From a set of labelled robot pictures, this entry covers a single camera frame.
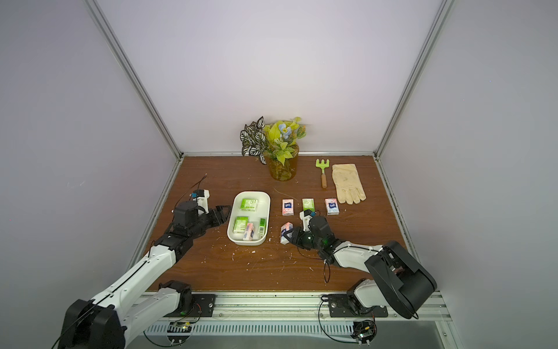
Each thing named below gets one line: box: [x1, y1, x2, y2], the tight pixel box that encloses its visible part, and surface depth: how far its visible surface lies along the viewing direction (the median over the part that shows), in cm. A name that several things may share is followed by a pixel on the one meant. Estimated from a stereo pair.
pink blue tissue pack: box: [324, 197, 340, 216], surface depth 99 cm
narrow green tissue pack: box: [257, 218, 267, 236], surface depth 89 cm
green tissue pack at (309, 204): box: [302, 197, 316, 213], surface depth 99 cm
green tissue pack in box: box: [232, 215, 250, 234], surface depth 92 cm
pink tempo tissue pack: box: [281, 198, 295, 216], surface depth 97 cm
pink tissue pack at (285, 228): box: [280, 221, 294, 246], surface depth 87 cm
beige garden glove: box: [331, 163, 367, 206], surface depth 109 cm
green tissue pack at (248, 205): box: [239, 198, 258, 212], surface depth 99 cm
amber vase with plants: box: [239, 116, 307, 182], surface depth 98 cm
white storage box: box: [226, 190, 272, 246], surface depth 94 cm
